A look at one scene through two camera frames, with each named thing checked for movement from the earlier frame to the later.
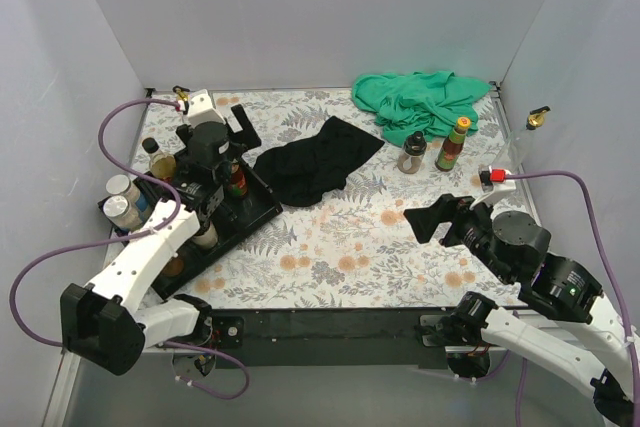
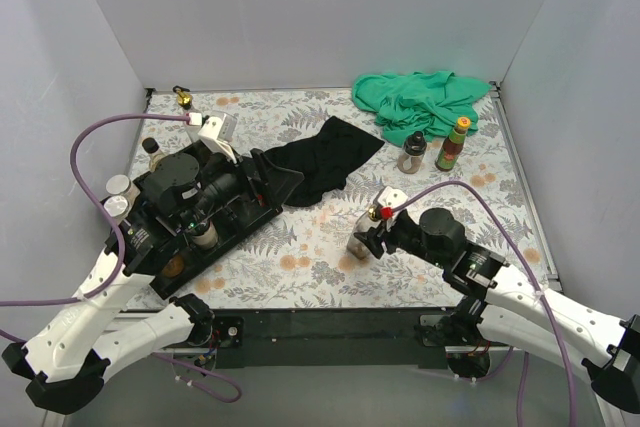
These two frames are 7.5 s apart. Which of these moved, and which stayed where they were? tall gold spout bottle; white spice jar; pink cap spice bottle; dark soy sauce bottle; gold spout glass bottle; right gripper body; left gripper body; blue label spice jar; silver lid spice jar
Moved: right gripper body; left gripper body; tall gold spout bottle
Stayed: silver lid spice jar; pink cap spice bottle; dark soy sauce bottle; blue label spice jar; gold spout glass bottle; white spice jar
